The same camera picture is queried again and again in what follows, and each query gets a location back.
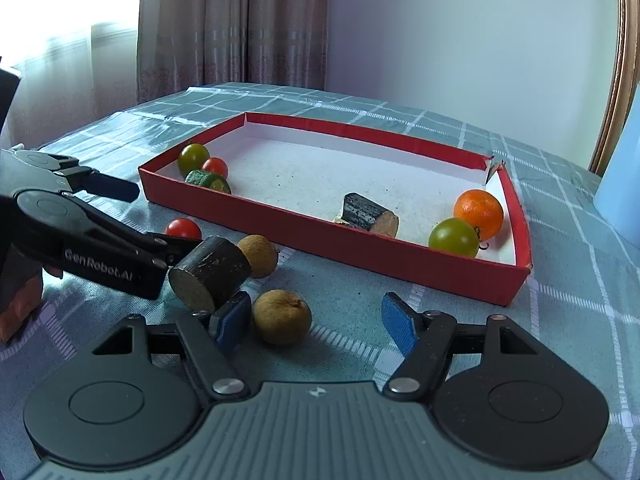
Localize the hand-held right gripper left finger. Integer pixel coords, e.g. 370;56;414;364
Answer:
87;291;253;402

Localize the blue electric kettle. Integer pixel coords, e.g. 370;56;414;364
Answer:
593;110;640;256

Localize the green tomato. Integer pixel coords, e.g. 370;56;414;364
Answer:
177;143;211;175
428;217;481;259

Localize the gold wooden frame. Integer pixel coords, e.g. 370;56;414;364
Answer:
587;0;640;176

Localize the person's left hand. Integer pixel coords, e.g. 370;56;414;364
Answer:
0;266;65;345

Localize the red cardboard box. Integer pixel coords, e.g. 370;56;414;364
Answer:
138;111;532;307

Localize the white sheer curtain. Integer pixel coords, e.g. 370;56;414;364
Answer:
10;22;141;146

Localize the green cucumber piece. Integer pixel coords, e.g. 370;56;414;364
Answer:
184;170;232;195

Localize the brown longan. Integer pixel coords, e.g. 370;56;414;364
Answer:
251;289;313;346
236;234;279;279

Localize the dark sugarcane piece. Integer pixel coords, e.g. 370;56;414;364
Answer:
334;192;399;239
167;235;252;312

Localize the orange mandarin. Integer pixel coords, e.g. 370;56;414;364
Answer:
453;189;504;241

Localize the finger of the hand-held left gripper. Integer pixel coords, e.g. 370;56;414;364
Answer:
50;157;141;203
75;200;201;267

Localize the dark grey object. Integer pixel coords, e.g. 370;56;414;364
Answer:
0;57;23;131

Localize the red cherry tomato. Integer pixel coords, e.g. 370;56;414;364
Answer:
201;157;230;181
164;218;203;242

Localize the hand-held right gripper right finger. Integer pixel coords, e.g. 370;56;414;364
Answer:
381;292;544;403

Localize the pink patterned curtain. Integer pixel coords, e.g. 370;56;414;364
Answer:
137;0;332;106

